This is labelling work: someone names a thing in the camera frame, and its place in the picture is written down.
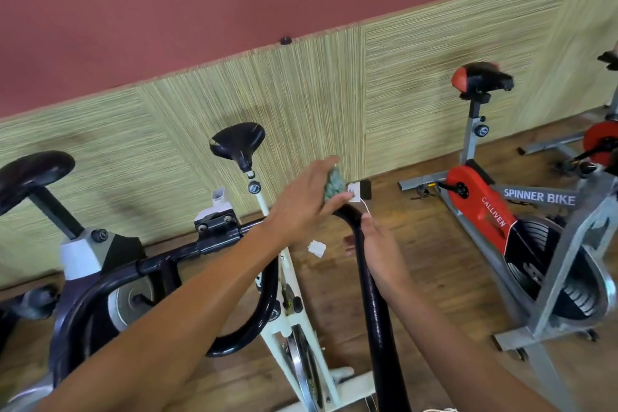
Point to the person's left hand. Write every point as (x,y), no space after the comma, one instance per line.
(304,204)

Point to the person's right hand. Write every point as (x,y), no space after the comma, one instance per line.
(381,257)

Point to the green checkered cleaning cloth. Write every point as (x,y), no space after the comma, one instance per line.
(336,183)

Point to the white bike with yellow flywheel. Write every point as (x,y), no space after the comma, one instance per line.
(275,310)

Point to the person's right forearm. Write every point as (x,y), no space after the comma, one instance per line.
(463,359)

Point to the person's left forearm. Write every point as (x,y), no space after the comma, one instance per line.
(164,330)

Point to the red and grey spin bike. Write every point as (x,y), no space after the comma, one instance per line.
(478,209)
(604,141)

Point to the black and grey upright bike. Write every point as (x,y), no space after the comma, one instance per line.
(87,252)

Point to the small white paper scrap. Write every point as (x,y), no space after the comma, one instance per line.
(317,248)

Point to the white power socket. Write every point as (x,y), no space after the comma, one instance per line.
(359,192)

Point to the black round fixture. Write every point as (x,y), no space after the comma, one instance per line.
(286,40)

